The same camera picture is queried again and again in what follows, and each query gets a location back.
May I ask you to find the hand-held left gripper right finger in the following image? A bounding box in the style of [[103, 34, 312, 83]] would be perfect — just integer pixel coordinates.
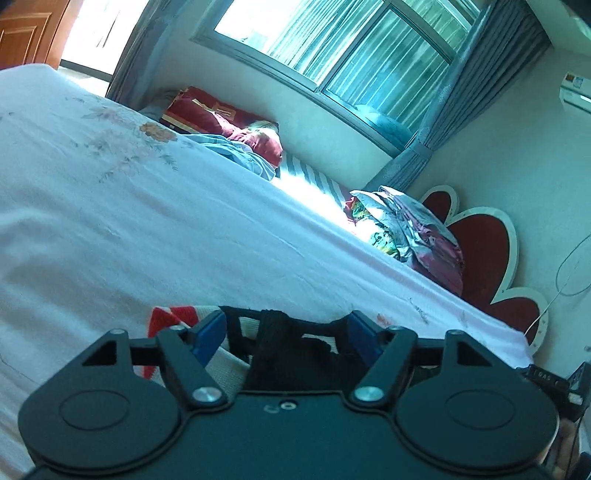
[[346, 310, 491, 411]]

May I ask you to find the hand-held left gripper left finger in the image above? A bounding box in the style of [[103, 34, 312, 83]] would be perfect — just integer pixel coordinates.
[[82, 309, 229, 411]]

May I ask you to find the striped knit sweater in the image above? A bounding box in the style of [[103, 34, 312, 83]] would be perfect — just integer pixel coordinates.
[[148, 305, 444, 393]]

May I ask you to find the stack of folded quilts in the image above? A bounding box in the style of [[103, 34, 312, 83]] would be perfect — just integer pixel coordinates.
[[344, 185, 465, 296]]

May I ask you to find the bed with floral sheet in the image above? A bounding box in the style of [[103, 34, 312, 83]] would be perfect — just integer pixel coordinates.
[[0, 64, 534, 480]]

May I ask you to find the red and white headboard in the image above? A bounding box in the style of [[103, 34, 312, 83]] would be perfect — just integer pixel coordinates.
[[418, 185, 550, 356]]

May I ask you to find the striped mattress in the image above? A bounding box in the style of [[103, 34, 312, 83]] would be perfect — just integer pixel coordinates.
[[270, 152, 357, 232]]

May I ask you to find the blue folded cloth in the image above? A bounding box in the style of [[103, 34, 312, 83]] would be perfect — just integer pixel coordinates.
[[358, 104, 413, 154]]

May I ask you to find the red pillow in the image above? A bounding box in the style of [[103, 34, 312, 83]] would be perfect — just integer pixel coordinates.
[[159, 85, 283, 168]]

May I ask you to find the blue curtain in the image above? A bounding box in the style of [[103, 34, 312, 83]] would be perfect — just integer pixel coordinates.
[[106, 0, 185, 108], [365, 0, 551, 195]]

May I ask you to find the sliding glass window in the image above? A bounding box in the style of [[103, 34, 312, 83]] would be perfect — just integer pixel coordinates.
[[191, 0, 490, 155]]

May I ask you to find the white air conditioner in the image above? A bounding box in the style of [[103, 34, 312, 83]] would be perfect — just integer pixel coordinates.
[[558, 71, 591, 112]]

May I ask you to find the brown wooden door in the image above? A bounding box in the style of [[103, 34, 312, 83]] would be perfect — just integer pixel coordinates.
[[0, 0, 75, 70]]

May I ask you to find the hanging charger cable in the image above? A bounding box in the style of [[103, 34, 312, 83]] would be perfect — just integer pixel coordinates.
[[524, 233, 591, 337]]

